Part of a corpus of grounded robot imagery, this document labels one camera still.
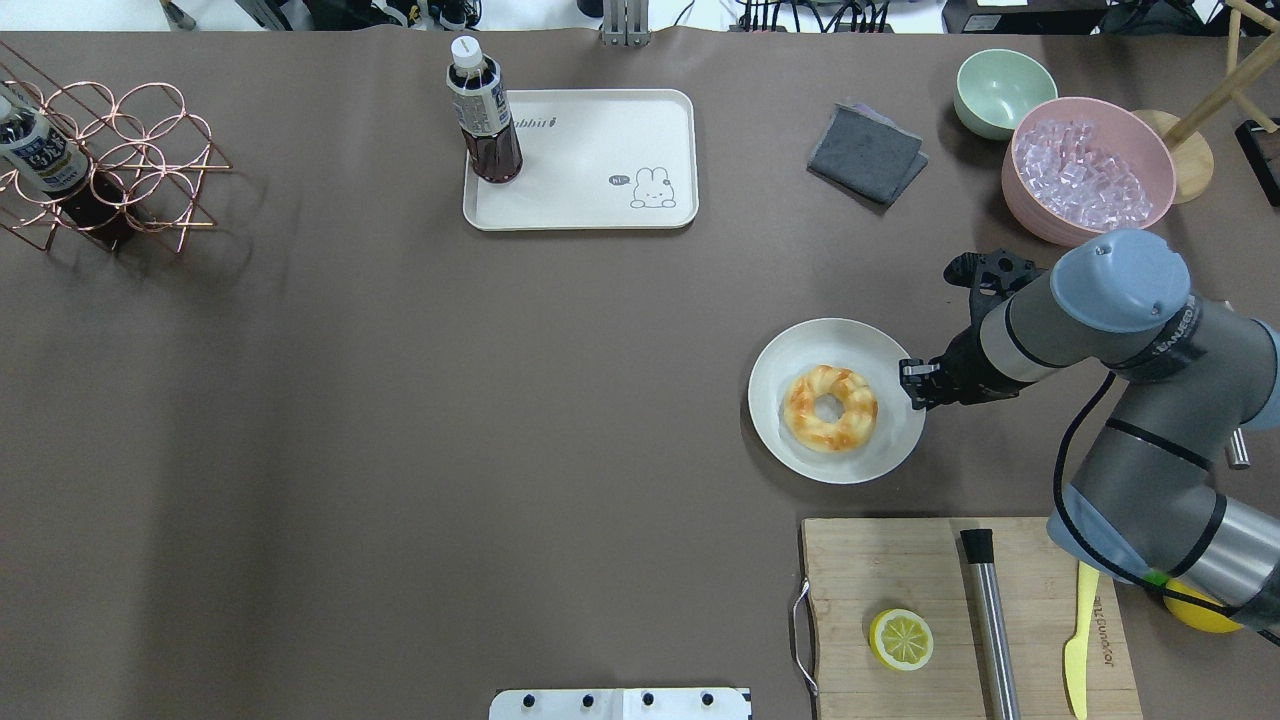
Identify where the bamboo cutting board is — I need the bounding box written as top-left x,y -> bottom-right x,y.
790,516 -> 1144,720

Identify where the wooden mug tree stand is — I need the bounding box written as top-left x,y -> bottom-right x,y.
1133,1 -> 1279,204

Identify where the lemon half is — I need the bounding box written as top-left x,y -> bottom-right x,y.
868,609 -> 934,673

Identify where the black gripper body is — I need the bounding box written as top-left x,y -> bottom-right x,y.
928,325 -> 1021,409

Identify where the tea bottle in rack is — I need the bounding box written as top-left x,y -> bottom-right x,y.
1,87 -> 134,249

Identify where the pink bowl of ice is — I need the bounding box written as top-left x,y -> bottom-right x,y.
1001,97 -> 1176,247

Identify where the green lime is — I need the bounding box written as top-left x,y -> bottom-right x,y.
1143,569 -> 1171,588

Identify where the lower yellow lemon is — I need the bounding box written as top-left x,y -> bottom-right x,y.
1164,579 -> 1244,634

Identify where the white round plate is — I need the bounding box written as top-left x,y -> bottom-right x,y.
748,318 -> 925,484

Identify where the yellow plastic knife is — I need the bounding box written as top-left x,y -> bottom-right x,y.
1062,562 -> 1100,719

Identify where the twisted glazed donut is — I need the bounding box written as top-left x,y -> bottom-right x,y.
781,364 -> 879,454

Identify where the mint green bowl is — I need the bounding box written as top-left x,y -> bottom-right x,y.
954,47 -> 1059,141

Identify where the aluminium frame post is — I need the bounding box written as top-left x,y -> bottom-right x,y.
600,0 -> 652,47

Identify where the copper wire bottle rack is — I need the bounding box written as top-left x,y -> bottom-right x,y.
3,44 -> 233,254

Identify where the steel ice scoop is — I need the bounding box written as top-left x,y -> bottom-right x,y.
1226,427 -> 1252,470

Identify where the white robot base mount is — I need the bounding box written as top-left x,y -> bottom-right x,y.
488,687 -> 753,719

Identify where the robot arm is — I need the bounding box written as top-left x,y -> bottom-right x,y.
899,228 -> 1279,642

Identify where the steel muddler black tip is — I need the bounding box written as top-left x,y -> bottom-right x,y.
960,528 -> 1021,719

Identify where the grey folded cloth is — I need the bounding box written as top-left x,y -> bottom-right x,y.
806,102 -> 929,206

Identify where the dark tea bottle on tray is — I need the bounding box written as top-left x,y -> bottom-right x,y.
445,35 -> 524,184

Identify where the dark tablet on table edge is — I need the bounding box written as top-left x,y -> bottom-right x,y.
1234,120 -> 1279,208

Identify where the cream rabbit tray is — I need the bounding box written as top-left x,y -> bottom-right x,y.
462,88 -> 700,232

